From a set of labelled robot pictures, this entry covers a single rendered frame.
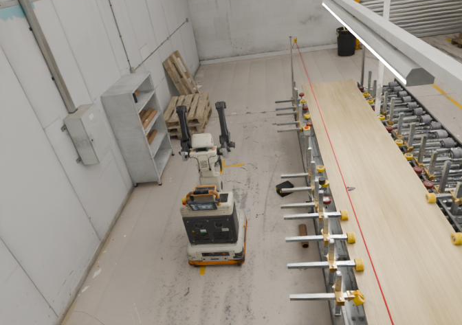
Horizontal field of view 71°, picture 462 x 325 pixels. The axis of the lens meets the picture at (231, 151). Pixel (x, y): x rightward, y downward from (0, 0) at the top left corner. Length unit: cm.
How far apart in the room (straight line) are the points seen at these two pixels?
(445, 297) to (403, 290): 24
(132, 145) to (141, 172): 48
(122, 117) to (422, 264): 384
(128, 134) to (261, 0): 669
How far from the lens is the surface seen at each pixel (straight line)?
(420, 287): 259
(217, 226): 346
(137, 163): 512
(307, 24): 1057
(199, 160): 337
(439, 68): 142
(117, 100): 469
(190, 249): 369
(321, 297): 236
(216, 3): 1047
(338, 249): 307
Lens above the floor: 292
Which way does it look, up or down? 31 degrees down
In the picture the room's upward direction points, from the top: 10 degrees counter-clockwise
